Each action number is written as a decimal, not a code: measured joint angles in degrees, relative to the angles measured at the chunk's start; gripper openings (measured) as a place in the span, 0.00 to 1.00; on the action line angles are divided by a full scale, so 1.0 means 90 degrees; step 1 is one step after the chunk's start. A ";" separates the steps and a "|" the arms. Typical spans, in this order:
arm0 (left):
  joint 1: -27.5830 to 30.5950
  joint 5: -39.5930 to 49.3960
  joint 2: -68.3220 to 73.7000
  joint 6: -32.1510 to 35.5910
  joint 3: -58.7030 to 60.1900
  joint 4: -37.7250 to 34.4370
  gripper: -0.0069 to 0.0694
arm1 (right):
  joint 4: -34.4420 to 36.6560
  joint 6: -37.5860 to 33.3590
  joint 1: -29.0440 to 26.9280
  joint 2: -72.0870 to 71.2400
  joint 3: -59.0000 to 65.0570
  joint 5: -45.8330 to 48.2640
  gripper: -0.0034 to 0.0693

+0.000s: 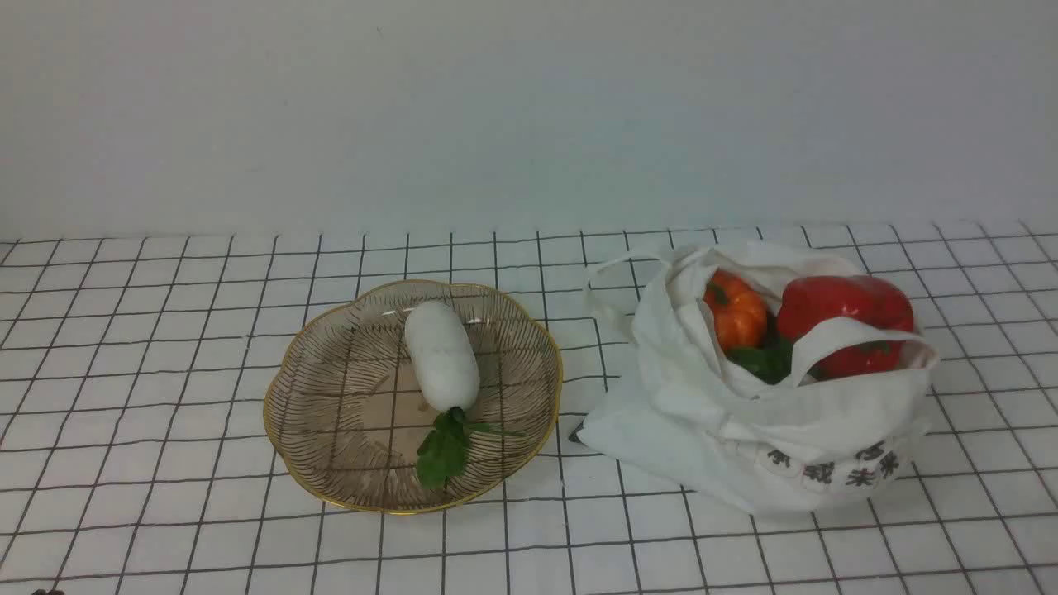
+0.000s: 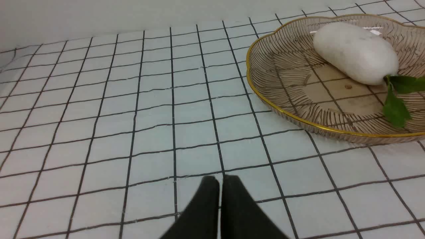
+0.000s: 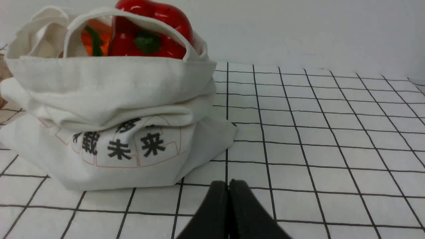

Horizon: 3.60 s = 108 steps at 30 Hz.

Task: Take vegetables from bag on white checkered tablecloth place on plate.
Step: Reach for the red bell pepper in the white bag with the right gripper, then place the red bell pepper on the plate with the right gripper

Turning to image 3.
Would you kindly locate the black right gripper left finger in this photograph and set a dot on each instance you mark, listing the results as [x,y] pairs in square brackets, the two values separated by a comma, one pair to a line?
[209,221]

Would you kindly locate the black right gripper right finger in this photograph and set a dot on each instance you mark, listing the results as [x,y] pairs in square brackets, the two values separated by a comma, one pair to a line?
[248,218]

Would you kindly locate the red bell pepper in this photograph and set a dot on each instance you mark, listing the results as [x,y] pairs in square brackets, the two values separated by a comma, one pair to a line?
[128,39]

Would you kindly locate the white cloth tote bag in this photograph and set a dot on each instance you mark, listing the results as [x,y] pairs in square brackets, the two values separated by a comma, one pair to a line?
[110,122]

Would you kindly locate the white grid tablecloth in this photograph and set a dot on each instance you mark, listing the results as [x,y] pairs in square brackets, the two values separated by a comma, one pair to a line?
[329,156]

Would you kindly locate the orange carrot with green top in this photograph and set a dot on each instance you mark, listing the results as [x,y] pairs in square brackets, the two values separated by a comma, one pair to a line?
[96,36]

